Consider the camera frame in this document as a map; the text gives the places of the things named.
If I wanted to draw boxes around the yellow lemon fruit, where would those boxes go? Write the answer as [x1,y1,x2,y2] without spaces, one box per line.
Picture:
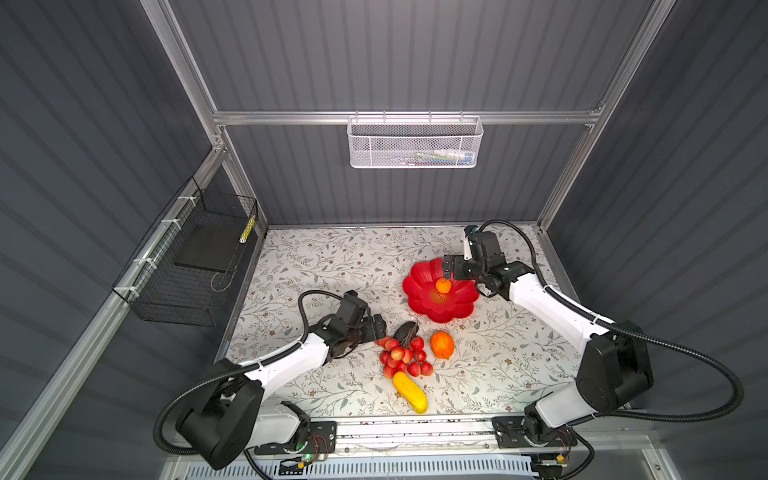
[392,372,428,414]

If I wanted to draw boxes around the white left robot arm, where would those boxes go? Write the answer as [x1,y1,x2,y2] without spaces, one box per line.
[153,291,387,470]

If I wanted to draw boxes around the white wire mesh basket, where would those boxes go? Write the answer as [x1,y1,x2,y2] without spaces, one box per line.
[346,112,484,170]

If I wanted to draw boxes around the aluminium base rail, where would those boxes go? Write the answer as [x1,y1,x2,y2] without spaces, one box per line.
[251,413,580,460]

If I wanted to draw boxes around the black wire basket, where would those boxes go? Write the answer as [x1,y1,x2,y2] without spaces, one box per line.
[113,181,259,327]

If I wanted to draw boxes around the small orange mandarin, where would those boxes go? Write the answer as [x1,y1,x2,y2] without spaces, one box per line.
[435,278,452,295]

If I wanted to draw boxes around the red flower-shaped fruit bowl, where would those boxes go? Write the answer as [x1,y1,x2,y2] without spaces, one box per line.
[402,258,480,324]

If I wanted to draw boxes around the orange persimmon fruit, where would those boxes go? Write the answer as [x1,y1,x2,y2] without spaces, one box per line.
[430,331,455,360]

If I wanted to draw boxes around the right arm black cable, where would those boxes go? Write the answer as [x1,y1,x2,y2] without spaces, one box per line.
[478,219,745,424]

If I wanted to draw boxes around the items in white basket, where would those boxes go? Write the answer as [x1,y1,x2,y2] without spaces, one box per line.
[387,149,476,168]

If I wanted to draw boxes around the yellow green marker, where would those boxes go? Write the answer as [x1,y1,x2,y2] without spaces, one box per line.
[239,216,256,244]

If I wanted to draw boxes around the black pad in basket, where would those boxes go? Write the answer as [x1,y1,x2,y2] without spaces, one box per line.
[174,225,241,273]

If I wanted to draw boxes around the red grape bunch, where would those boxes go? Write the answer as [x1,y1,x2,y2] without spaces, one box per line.
[375,336,434,379]

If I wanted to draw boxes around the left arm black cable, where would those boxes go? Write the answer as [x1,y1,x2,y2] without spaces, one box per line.
[152,289,346,457]

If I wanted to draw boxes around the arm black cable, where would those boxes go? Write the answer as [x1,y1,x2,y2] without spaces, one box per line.
[152,289,346,457]
[478,219,745,424]

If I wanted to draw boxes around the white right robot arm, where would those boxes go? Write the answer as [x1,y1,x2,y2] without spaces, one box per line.
[442,225,653,444]

